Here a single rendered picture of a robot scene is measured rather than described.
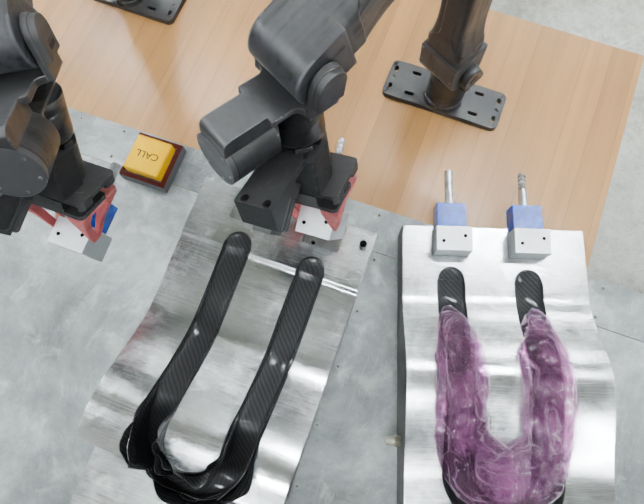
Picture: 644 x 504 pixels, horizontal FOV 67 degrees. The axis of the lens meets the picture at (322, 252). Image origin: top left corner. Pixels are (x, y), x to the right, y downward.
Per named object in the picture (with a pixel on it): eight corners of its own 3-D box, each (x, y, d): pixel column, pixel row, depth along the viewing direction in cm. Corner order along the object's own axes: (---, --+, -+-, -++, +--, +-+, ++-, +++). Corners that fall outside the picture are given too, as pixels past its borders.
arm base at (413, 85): (510, 106, 73) (523, 69, 75) (385, 66, 76) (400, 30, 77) (493, 132, 81) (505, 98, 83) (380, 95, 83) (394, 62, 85)
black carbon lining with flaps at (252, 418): (231, 231, 70) (215, 209, 61) (336, 267, 69) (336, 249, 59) (127, 477, 62) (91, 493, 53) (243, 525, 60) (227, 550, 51)
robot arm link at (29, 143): (79, 188, 45) (2, 70, 36) (-13, 203, 45) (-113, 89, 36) (98, 116, 53) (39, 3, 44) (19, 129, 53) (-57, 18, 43)
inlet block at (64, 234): (109, 166, 69) (90, 149, 64) (141, 176, 69) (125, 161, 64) (69, 250, 67) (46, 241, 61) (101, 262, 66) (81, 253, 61)
